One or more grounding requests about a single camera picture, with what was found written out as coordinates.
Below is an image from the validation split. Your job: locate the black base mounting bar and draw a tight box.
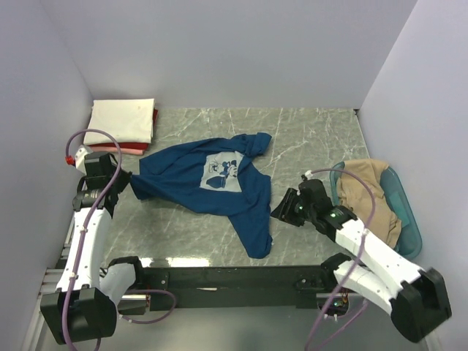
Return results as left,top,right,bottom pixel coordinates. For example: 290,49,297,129
128,265,337,311

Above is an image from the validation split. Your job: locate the folded pink t shirt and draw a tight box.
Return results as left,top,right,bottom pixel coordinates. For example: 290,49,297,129
108,148,144,156

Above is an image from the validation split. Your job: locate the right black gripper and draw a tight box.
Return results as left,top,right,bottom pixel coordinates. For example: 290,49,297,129
270,188,316,227

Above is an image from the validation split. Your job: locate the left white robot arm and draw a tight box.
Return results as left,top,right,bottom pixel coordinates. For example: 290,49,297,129
40,146,146,344

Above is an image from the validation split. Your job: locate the tan t shirt in bin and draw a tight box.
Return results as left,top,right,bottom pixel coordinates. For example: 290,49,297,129
336,159,401,248

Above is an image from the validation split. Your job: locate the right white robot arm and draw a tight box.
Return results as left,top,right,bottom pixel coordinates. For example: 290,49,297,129
271,179,452,343

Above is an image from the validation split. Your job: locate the folded cream t shirt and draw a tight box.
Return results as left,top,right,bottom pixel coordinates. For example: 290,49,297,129
88,99,155,143

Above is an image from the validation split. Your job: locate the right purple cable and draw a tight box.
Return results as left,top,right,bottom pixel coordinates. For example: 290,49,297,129
303,167,377,351

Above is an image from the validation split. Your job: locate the blue printed t shirt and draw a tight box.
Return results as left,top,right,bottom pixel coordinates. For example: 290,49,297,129
130,132,273,259

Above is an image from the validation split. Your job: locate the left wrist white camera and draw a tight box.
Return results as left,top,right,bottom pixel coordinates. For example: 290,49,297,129
65,146,93,174

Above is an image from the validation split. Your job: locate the folded dark red t shirt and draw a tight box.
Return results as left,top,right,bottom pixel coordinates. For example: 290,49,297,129
87,107,159,151

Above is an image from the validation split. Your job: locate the teal plastic bin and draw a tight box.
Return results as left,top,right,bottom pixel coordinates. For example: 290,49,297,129
330,161,422,260

